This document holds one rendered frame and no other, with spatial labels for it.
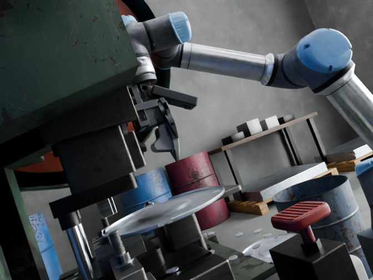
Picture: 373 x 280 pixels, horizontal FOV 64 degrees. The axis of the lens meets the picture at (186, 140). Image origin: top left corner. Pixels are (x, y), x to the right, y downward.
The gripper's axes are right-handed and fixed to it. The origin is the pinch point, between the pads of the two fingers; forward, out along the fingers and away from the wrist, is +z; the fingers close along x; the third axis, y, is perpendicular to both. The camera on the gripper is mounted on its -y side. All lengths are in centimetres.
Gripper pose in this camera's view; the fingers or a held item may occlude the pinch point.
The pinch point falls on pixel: (178, 154)
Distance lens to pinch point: 71.6
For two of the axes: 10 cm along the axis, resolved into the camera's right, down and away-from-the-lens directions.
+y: -8.8, 3.1, -3.5
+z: 3.5, 9.3, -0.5
